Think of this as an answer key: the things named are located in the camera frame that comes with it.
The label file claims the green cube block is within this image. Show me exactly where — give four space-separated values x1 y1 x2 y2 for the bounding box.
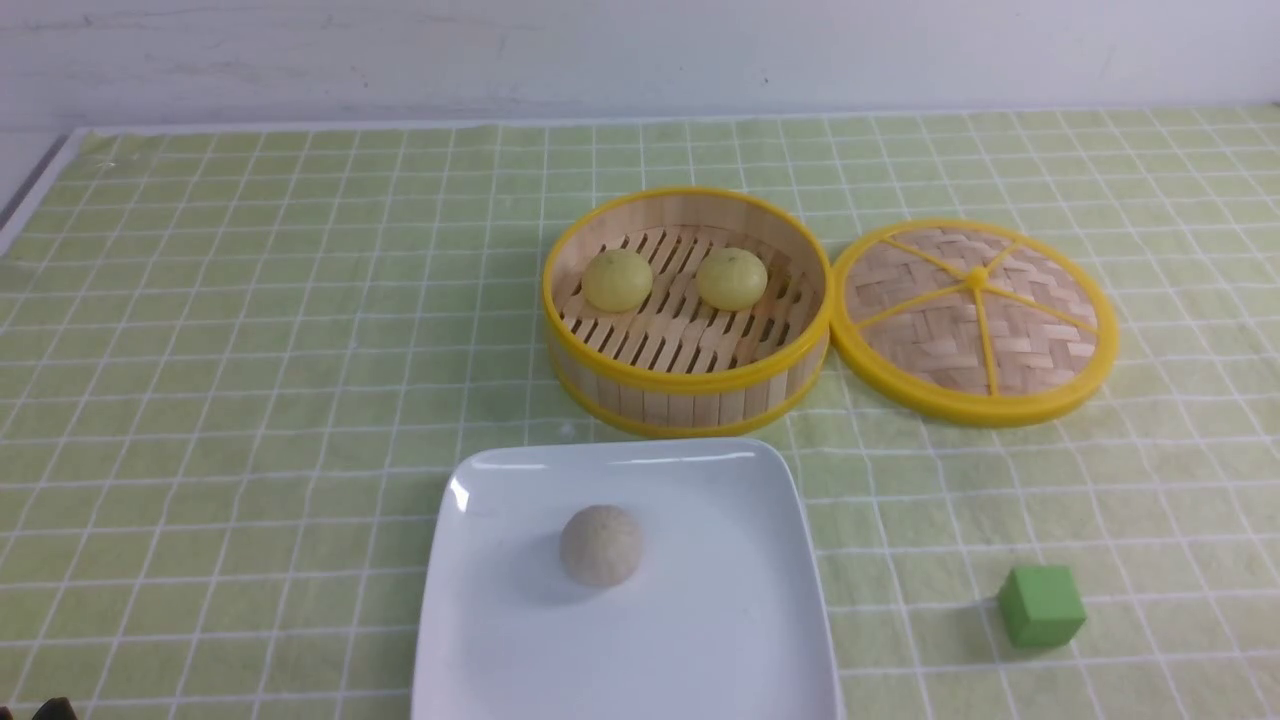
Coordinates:
997 565 1087 648

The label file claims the bamboo steamer basket yellow rim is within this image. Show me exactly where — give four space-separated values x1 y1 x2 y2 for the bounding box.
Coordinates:
541 187 835 438

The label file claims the yellow steamed bun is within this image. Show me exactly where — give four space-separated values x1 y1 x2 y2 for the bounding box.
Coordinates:
695 247 768 313
581 249 654 313

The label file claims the white square plate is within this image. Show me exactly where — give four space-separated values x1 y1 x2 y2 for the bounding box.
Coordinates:
410 437 845 719

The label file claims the grey-brown steamed bun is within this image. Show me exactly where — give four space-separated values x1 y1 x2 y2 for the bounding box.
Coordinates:
558 505 645 588

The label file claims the woven bamboo steamer lid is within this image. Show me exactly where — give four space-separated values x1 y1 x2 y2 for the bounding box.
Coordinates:
831 219 1120 428

